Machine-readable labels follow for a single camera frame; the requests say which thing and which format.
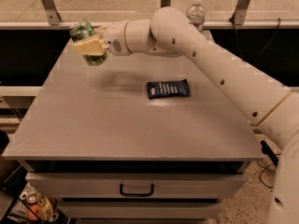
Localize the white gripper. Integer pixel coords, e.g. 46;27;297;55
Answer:
73;21;131;56

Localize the green soda can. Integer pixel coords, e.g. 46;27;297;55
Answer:
69;21;107;66

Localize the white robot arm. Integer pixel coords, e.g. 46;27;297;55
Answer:
70;7;299;224

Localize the dark blue snack bar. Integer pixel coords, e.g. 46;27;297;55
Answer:
147;79;191;99

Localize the clear plastic water bottle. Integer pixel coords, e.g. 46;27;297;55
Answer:
186;0;206;32

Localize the grey drawer cabinet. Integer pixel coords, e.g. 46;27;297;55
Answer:
4;47;262;224

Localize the upper grey drawer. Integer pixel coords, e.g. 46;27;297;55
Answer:
26;173;245;200

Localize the grey drawer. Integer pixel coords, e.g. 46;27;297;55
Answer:
26;173;245;200
58;202;221;219

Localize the lower grey drawer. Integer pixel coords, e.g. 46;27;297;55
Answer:
58;202;221;219

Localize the clutter on floor shelf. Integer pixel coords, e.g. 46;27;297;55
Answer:
10;184;59;223

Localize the black stand leg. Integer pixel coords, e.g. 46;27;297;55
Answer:
260;140;278;166

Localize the left metal railing bracket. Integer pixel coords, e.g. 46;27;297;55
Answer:
41;0;61;26

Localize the hanging black cable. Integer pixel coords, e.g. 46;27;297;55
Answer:
232;17;282;67

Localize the right metal railing bracket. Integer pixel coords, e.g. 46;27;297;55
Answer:
230;0;250;25

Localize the black drawer handle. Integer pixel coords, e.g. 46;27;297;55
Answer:
119;184;155;198

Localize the black cable on floor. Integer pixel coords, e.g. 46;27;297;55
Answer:
256;152;281;189

